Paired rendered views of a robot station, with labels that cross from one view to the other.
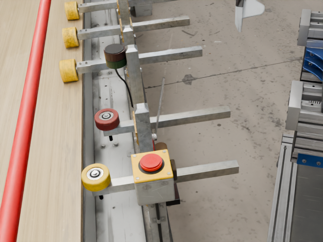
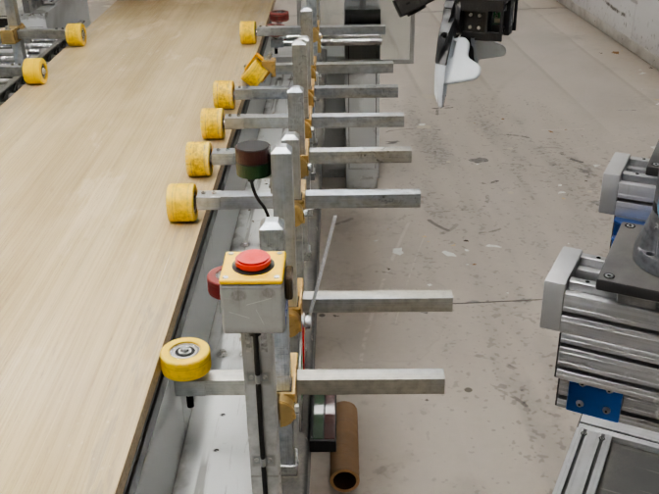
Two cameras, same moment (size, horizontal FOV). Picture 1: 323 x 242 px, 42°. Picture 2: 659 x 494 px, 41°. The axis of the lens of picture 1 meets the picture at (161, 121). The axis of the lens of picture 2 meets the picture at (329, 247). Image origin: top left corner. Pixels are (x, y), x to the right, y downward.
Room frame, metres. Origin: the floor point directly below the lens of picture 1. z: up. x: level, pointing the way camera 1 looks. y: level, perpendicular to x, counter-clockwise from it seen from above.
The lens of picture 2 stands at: (-0.33, -0.14, 1.68)
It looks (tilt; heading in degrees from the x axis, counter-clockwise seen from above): 27 degrees down; 5
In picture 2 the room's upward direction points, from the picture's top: 1 degrees counter-clockwise
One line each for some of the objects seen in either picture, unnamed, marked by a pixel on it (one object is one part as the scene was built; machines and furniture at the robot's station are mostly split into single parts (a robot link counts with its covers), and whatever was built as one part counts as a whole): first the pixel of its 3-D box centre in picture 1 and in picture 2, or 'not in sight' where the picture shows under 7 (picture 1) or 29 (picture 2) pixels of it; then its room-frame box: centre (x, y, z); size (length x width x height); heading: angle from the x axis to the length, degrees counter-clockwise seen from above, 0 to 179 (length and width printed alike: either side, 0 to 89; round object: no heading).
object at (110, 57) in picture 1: (114, 52); (253, 152); (1.03, 0.11, 1.16); 0.06 x 0.06 x 0.02
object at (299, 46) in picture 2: not in sight; (302, 132); (1.78, 0.12, 0.93); 0.03 x 0.03 x 0.48; 4
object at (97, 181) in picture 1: (98, 185); (187, 376); (0.81, 0.20, 0.85); 0.08 x 0.08 x 0.11
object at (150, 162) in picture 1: (151, 163); (253, 263); (0.53, 0.03, 1.22); 0.04 x 0.04 x 0.02
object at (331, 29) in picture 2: not in sight; (316, 29); (2.82, 0.19, 0.95); 0.50 x 0.04 x 0.04; 94
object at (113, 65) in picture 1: (116, 59); (254, 166); (1.03, 0.11, 1.14); 0.06 x 0.06 x 0.02
